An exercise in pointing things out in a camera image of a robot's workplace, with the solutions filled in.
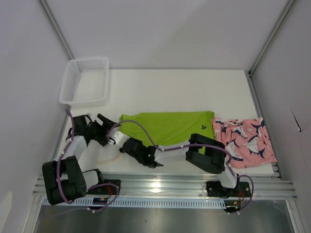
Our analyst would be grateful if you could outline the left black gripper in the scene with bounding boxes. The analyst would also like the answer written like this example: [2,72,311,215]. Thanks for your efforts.
[86,114,121,147]

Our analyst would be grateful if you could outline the lime green cloth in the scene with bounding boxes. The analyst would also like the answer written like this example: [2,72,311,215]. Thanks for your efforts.
[120,111,215,146]

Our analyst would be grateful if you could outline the pink shark print shorts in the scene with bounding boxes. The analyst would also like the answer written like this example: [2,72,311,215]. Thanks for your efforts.
[212,117,277,168]

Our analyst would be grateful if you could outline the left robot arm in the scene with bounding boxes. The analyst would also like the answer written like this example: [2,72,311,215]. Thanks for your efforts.
[42,111,116,205]

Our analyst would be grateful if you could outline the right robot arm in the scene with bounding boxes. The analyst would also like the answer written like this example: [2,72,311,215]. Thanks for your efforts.
[116,133,240,196]

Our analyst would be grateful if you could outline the white plastic basket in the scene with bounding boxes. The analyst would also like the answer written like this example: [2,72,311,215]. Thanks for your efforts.
[59,56,111,108]

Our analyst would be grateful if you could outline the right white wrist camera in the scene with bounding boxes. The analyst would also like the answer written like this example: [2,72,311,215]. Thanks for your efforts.
[108,131,130,148]

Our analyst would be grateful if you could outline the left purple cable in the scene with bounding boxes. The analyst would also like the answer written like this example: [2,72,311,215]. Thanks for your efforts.
[52,108,121,215]

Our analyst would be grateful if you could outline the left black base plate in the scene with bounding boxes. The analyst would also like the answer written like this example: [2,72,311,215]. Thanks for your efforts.
[87,179,121,196]

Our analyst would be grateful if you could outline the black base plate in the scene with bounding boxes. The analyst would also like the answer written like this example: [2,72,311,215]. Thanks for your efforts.
[206,181,251,199]
[87,179,121,196]

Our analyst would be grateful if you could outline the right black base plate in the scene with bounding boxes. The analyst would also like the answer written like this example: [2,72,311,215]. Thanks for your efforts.
[206,181,251,199]

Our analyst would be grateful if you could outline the white slotted cable duct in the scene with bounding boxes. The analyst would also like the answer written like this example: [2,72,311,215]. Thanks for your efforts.
[42,198,256,210]

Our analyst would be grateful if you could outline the left aluminium frame post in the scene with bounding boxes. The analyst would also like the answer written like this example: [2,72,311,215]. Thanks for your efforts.
[37,0,74,60]

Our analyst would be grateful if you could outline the aluminium frame post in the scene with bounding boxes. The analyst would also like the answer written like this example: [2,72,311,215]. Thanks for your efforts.
[248,0,298,78]
[37,0,74,60]

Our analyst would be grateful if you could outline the right aluminium frame post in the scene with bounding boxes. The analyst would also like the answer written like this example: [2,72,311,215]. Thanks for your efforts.
[248,0,298,78]

